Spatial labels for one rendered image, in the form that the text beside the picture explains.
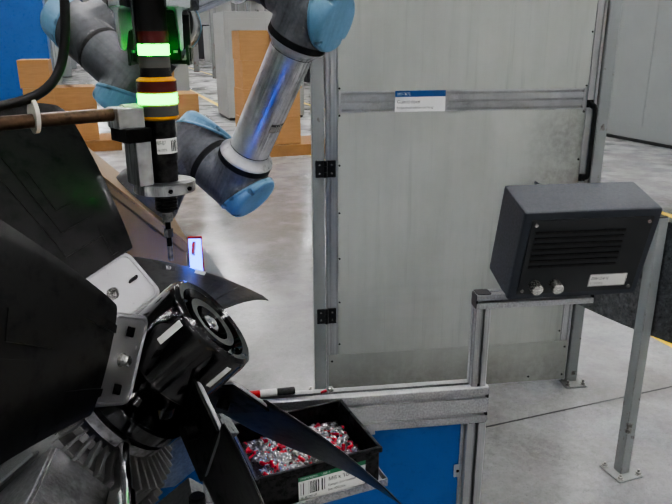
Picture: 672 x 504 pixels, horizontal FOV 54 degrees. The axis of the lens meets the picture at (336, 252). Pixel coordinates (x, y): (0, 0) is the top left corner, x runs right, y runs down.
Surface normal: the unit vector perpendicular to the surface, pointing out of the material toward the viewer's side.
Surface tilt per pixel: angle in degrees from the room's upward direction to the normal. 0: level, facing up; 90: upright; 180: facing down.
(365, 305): 90
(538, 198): 15
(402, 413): 90
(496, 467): 0
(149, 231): 90
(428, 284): 90
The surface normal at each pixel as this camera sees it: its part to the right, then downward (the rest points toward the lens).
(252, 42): 0.32, 0.29
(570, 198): 0.04, -0.84
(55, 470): 0.76, -0.65
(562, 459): 0.00, -0.95
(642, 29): -0.94, 0.11
